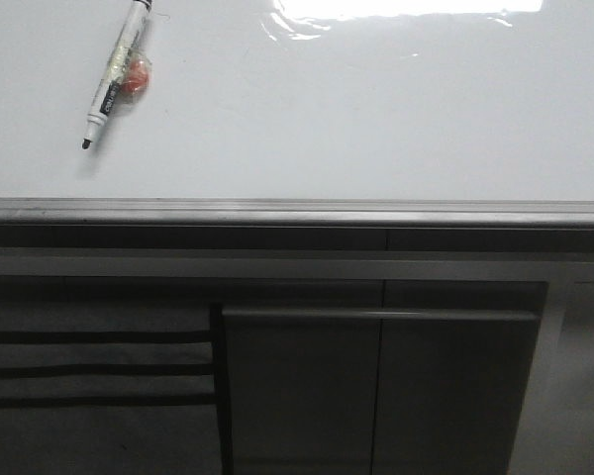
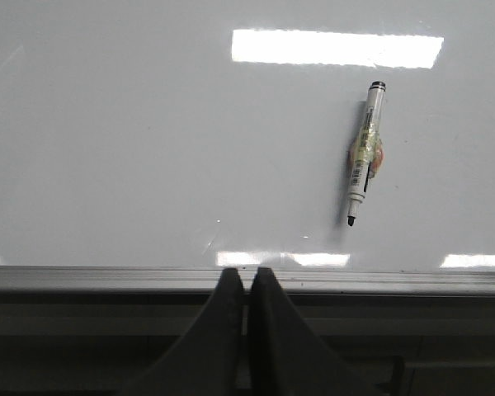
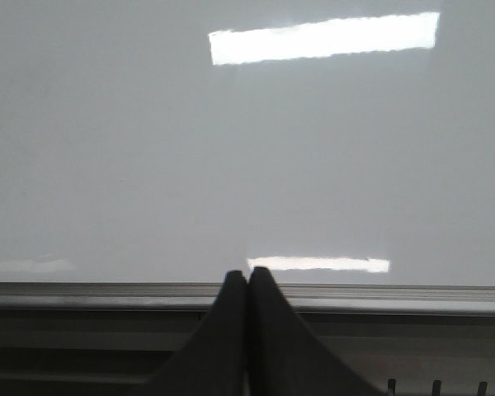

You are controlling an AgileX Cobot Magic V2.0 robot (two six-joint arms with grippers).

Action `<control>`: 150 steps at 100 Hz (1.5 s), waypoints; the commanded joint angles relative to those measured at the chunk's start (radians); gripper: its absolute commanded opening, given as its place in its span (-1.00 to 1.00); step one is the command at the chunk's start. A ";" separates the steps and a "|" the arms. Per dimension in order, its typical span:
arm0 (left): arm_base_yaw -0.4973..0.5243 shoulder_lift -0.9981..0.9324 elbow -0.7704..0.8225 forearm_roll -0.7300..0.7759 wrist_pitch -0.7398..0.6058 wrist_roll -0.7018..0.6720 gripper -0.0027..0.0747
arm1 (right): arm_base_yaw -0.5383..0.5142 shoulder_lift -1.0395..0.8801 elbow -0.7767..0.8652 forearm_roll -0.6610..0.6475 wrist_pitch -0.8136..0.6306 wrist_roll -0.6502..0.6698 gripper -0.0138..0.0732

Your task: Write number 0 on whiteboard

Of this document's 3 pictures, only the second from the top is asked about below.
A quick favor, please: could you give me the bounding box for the white whiteboard marker with magnet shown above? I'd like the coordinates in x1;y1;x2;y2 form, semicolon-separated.
346;81;386;226

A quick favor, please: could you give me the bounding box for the white whiteboard with aluminium frame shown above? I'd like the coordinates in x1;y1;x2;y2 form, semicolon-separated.
0;1;495;295

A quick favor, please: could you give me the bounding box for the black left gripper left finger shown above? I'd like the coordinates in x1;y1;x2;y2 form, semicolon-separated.
121;268;243;395

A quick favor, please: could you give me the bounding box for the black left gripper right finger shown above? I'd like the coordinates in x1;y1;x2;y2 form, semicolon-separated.
249;267;370;395

